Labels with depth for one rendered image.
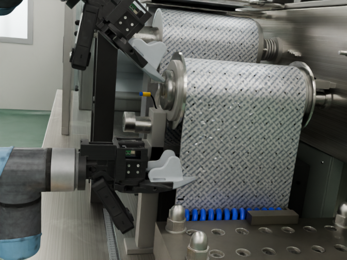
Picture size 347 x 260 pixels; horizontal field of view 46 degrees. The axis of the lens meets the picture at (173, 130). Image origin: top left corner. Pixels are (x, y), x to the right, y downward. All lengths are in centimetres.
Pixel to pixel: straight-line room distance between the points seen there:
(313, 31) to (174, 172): 46
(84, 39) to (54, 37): 554
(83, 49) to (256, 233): 44
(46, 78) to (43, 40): 55
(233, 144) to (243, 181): 8
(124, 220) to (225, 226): 18
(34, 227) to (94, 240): 23
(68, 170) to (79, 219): 35
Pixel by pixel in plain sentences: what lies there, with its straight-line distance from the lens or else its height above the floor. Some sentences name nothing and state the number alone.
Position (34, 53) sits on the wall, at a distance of 628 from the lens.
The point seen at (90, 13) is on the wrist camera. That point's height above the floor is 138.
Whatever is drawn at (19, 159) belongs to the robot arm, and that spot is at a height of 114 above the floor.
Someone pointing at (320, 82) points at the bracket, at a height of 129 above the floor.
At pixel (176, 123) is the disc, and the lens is 74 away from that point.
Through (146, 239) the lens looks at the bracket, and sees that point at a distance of 89.
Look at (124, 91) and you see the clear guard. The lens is 175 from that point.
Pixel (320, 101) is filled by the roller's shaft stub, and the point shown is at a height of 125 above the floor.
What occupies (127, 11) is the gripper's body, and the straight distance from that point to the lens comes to 72.
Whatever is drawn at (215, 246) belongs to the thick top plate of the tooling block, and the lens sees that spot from 68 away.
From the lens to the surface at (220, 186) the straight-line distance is 78.
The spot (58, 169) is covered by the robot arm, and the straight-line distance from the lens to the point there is 69.
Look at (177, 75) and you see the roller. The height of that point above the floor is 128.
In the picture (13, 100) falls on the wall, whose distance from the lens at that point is 641.
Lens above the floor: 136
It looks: 13 degrees down
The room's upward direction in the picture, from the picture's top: 5 degrees clockwise
